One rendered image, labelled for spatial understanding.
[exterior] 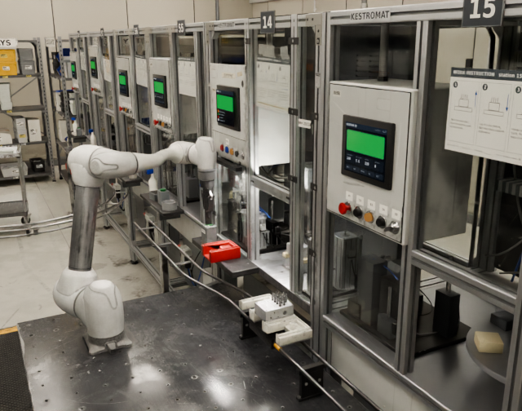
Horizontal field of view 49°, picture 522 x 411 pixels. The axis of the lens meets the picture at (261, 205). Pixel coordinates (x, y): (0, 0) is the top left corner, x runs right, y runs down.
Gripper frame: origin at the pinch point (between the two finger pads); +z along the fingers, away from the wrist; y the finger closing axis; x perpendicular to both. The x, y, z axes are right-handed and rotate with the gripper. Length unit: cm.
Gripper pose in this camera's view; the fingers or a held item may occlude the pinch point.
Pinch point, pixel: (208, 217)
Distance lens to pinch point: 292.8
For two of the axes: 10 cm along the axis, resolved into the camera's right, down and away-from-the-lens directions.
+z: 0.1, 9.6, 2.8
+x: -8.9, 1.3, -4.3
